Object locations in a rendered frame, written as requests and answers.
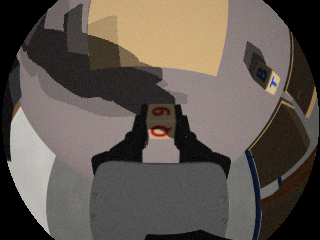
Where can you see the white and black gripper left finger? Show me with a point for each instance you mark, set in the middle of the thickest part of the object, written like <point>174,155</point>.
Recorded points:
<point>128,148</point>

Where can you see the wooden letter block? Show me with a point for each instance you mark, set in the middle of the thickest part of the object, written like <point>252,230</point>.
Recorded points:
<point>161,121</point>
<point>266,77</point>

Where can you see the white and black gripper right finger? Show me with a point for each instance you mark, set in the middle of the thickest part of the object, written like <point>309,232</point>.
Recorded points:
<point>191,149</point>

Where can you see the tan flat mat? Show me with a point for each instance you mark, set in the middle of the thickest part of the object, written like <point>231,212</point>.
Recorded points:
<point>180,34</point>

